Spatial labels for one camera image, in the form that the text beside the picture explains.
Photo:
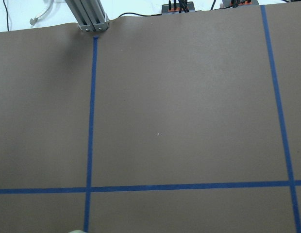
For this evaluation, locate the aluminium frame post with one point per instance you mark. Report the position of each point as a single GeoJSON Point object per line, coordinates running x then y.
{"type": "Point", "coordinates": [89, 14]}

